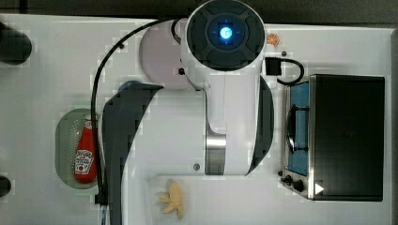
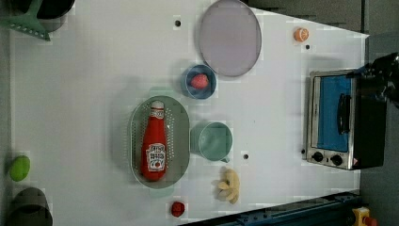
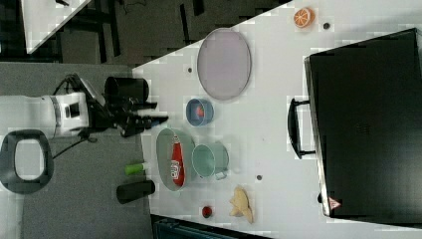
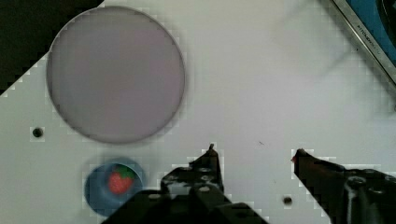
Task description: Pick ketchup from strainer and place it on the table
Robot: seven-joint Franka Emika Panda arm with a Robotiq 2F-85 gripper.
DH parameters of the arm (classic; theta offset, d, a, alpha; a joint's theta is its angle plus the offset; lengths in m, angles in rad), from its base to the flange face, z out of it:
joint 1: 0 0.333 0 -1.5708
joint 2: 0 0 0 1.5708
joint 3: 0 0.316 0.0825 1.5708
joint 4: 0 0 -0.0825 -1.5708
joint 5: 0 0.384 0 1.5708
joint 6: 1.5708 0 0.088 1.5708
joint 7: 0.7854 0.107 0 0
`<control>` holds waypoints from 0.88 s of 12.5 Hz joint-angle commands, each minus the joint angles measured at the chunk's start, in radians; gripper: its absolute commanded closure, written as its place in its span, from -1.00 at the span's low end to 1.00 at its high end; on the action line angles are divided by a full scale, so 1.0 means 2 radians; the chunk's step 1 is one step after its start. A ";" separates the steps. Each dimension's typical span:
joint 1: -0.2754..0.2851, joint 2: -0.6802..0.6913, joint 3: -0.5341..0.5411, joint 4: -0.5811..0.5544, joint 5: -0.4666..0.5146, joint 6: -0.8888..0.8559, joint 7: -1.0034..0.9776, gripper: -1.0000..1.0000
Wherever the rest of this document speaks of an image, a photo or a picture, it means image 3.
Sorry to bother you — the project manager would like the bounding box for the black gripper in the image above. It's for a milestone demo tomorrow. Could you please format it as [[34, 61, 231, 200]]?
[[87, 100, 161, 137]]

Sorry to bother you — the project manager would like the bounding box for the red plush ketchup bottle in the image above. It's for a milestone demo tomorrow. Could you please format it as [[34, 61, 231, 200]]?
[[170, 135, 185, 186]]

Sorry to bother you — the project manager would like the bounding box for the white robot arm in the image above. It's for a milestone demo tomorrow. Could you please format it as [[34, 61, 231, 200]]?
[[1, 93, 168, 139]]

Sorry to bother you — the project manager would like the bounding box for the green oval strainer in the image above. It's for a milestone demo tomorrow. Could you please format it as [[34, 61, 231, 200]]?
[[156, 128, 197, 192]]

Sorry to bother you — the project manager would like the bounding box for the blue bowl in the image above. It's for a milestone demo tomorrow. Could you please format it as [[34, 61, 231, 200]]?
[[185, 99, 214, 126]]

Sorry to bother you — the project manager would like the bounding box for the red plush strawberry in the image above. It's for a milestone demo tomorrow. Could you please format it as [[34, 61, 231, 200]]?
[[196, 106, 205, 118]]

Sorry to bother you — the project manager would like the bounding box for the green bottle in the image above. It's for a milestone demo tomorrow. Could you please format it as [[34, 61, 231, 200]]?
[[124, 162, 149, 175]]

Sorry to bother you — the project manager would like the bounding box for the mint green cup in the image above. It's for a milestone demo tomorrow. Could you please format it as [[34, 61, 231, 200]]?
[[192, 142, 229, 180]]

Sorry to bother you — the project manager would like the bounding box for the black cylinder container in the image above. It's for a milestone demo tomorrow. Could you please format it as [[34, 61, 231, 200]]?
[[116, 180, 155, 204]]

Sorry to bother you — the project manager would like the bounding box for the large lilac round plate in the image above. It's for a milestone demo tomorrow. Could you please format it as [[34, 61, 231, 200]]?
[[197, 28, 252, 101]]

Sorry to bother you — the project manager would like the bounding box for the small red toy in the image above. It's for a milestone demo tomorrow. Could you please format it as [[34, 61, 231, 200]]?
[[202, 206, 213, 218]]

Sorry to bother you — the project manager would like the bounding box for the yellow plush banana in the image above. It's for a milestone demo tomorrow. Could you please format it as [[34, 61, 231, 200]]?
[[229, 186, 254, 224]]

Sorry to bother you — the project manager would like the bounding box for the orange slice toy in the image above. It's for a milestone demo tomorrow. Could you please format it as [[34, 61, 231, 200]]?
[[294, 7, 316, 28]]

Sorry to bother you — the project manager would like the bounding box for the black toaster oven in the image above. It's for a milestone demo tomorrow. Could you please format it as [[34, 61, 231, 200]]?
[[304, 28, 422, 228]]

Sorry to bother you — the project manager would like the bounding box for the black ring frame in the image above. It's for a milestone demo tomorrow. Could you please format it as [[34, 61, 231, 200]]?
[[0, 129, 54, 194]]

